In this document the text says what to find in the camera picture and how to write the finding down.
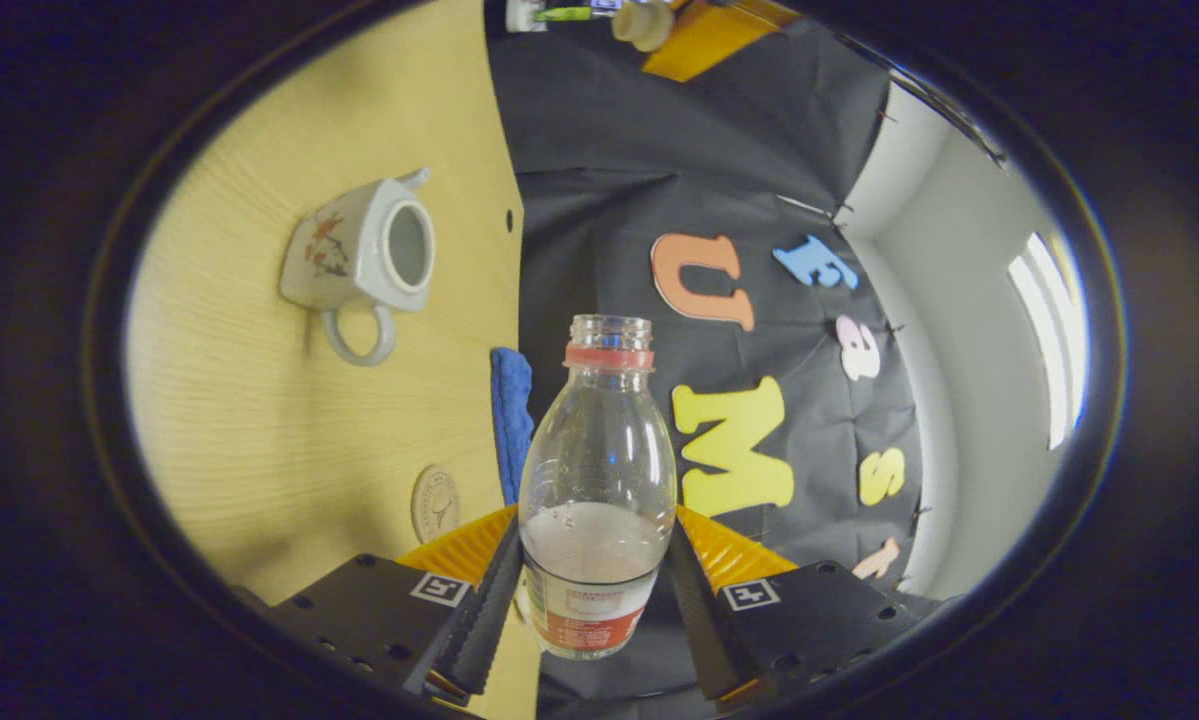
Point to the black backdrop cloth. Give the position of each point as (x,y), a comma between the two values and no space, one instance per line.
(609,150)

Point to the ceiling light panel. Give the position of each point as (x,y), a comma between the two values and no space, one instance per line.
(1054,340)

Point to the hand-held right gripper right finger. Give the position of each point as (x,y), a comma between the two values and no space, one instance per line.
(694,630)

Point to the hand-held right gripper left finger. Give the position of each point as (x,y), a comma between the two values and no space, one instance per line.
(489,620)

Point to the round brown coaster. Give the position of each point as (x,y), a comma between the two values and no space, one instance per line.
(436,505)

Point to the green bottle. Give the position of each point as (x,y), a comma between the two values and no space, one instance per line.
(564,14)

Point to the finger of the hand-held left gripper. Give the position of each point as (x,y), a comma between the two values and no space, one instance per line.
(709,35)

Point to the blue towel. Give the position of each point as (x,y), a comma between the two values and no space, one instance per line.
(512,420)

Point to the clear plastic water bottle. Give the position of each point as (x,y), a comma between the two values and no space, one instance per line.
(599,470)

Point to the white floral teacup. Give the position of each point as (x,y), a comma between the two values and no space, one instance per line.
(344,250)

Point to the white teacup lid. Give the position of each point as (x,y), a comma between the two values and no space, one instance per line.
(644,25)

